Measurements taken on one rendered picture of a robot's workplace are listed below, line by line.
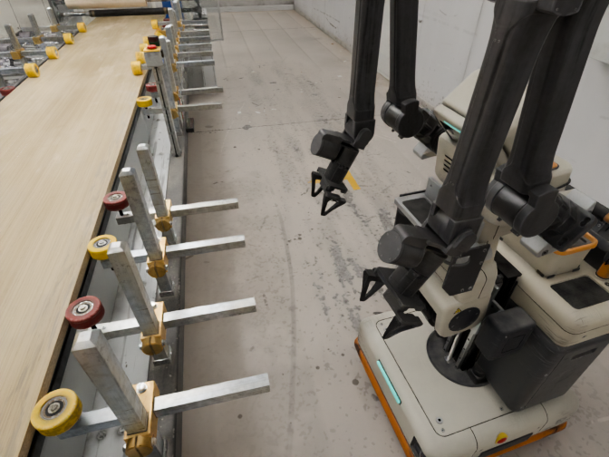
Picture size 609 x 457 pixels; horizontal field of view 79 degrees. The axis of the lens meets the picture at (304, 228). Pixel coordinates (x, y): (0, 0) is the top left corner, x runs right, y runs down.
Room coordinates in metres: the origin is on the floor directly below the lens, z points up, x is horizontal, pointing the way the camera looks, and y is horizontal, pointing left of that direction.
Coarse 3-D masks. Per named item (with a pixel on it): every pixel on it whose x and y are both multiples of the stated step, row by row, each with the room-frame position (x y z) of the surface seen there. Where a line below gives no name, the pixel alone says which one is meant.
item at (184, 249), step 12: (204, 240) 0.91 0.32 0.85; (216, 240) 0.91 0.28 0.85; (228, 240) 0.91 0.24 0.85; (240, 240) 0.91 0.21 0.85; (132, 252) 0.85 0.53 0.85; (144, 252) 0.85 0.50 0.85; (168, 252) 0.86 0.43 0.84; (180, 252) 0.86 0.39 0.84; (192, 252) 0.87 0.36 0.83; (204, 252) 0.88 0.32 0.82; (108, 264) 0.81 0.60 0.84
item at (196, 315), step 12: (240, 300) 0.68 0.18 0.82; (252, 300) 0.68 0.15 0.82; (168, 312) 0.64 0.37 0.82; (180, 312) 0.64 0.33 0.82; (192, 312) 0.64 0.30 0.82; (204, 312) 0.64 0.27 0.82; (216, 312) 0.64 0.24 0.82; (228, 312) 0.65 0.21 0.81; (240, 312) 0.66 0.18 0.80; (252, 312) 0.66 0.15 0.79; (108, 324) 0.60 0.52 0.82; (120, 324) 0.60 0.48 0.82; (132, 324) 0.60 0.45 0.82; (168, 324) 0.61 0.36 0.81; (180, 324) 0.62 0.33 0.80; (108, 336) 0.58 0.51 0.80; (120, 336) 0.58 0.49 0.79
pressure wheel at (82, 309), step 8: (72, 304) 0.60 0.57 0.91; (80, 304) 0.60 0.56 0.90; (88, 304) 0.60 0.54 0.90; (96, 304) 0.60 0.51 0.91; (72, 312) 0.57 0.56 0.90; (80, 312) 0.58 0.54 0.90; (88, 312) 0.57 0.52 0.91; (96, 312) 0.57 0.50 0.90; (104, 312) 0.60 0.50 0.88; (72, 320) 0.55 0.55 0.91; (80, 320) 0.55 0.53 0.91; (88, 320) 0.55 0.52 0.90; (96, 320) 0.57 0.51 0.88; (80, 328) 0.55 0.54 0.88; (96, 328) 0.58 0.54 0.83
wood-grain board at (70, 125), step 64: (64, 64) 2.74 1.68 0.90; (128, 64) 2.74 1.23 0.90; (0, 128) 1.66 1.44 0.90; (64, 128) 1.66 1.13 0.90; (128, 128) 1.68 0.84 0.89; (0, 192) 1.11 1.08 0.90; (64, 192) 1.11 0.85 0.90; (0, 256) 0.78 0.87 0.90; (64, 256) 0.78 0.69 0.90; (0, 320) 0.55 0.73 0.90; (64, 320) 0.56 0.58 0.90; (0, 384) 0.39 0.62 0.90; (0, 448) 0.27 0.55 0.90
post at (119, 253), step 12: (108, 252) 0.56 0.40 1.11; (120, 252) 0.57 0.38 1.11; (120, 264) 0.56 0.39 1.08; (132, 264) 0.58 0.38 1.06; (120, 276) 0.56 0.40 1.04; (132, 276) 0.57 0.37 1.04; (132, 288) 0.56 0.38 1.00; (144, 288) 0.59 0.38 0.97; (132, 300) 0.56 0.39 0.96; (144, 300) 0.57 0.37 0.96; (144, 312) 0.57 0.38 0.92; (144, 324) 0.56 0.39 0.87; (156, 324) 0.58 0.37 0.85; (168, 348) 0.59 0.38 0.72
